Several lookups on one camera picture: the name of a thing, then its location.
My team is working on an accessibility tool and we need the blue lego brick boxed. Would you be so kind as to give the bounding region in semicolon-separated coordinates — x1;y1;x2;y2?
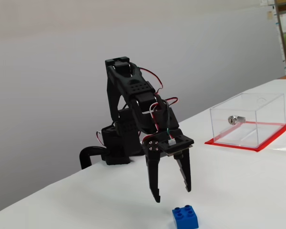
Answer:
172;204;199;229

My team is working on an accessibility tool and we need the red black forearm servo cable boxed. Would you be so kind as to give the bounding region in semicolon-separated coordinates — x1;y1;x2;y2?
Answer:
138;67;164;94

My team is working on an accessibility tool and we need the red tape rectangle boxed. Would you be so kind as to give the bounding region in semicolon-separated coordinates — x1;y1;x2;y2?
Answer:
204;121;286;153

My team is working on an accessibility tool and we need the transparent plastic box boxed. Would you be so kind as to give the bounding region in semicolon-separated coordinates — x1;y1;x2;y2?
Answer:
209;93;286;148

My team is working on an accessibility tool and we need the black table clamp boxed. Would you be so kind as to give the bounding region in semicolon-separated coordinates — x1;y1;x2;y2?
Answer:
79;146;108;170

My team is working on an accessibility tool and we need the metal shelf upright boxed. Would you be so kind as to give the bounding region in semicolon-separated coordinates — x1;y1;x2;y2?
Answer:
275;0;286;75

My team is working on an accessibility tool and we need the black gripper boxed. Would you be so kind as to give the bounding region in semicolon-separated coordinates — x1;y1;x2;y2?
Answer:
143;104;192;204

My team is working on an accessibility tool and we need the silver cylinder lock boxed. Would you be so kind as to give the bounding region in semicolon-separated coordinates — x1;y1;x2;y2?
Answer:
227;115;246;125

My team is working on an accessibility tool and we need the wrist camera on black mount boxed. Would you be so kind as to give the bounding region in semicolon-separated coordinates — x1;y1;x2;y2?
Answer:
156;130;195;159

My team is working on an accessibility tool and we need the red white base servo cable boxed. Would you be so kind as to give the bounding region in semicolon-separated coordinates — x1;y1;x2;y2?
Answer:
95;130;105;146

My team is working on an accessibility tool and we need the red white gripper servo cable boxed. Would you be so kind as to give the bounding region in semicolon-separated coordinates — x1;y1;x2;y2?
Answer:
148;96;179;132

